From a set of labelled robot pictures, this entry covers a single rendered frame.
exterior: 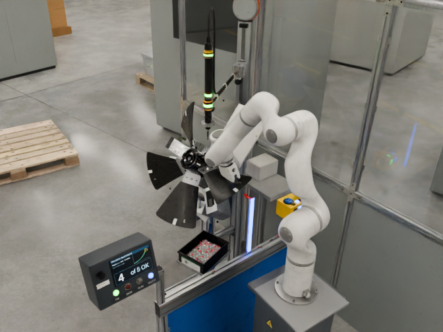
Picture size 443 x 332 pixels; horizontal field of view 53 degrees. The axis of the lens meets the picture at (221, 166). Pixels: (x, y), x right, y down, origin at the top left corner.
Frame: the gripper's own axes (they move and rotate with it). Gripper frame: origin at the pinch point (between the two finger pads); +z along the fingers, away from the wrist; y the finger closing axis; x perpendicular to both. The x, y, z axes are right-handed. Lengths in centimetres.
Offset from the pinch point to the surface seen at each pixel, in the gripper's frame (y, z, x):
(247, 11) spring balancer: 61, -44, -76
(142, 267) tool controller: -19, -14, 60
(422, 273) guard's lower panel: -71, 66, -55
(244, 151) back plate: 25.6, 11.6, -28.2
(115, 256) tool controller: -17, -25, 66
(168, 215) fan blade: 26.1, 17.1, 27.2
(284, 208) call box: -14.4, 22.2, -17.7
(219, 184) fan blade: 7.4, 1.8, 2.9
